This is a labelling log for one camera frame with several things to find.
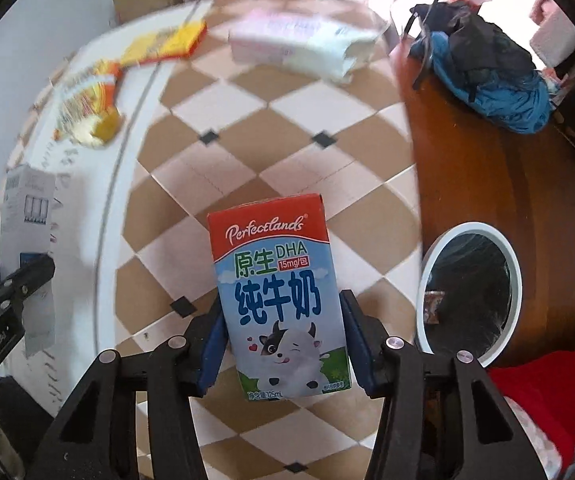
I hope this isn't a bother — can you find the blue and black clothes pile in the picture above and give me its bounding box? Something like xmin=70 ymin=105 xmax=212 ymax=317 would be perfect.
xmin=408 ymin=0 xmax=552 ymax=134

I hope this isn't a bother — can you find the yellow snack box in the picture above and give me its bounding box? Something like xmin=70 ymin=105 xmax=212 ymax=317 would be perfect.
xmin=119 ymin=21 xmax=208 ymax=67

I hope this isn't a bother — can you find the red blanket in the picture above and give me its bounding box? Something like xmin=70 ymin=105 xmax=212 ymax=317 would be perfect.
xmin=487 ymin=350 xmax=575 ymax=468

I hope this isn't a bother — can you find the checkered tablecloth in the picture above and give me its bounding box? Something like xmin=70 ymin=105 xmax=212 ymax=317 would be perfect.
xmin=0 ymin=0 xmax=424 ymax=480

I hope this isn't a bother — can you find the pink tissue pack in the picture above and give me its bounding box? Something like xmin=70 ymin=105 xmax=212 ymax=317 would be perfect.
xmin=228 ymin=11 xmax=382 ymax=84

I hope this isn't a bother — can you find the brown snack wrapper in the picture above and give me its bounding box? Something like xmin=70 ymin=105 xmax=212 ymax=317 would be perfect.
xmin=423 ymin=290 xmax=445 ymax=325

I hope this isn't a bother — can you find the orange snack packet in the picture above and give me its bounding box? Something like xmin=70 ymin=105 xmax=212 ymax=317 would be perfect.
xmin=53 ymin=60 xmax=122 ymax=143

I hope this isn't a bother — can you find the blue milk carton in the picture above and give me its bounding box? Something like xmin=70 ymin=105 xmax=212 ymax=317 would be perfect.
xmin=207 ymin=194 xmax=351 ymax=401

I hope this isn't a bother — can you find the white round trash bin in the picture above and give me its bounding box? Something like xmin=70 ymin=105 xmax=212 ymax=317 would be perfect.
xmin=415 ymin=221 xmax=523 ymax=367

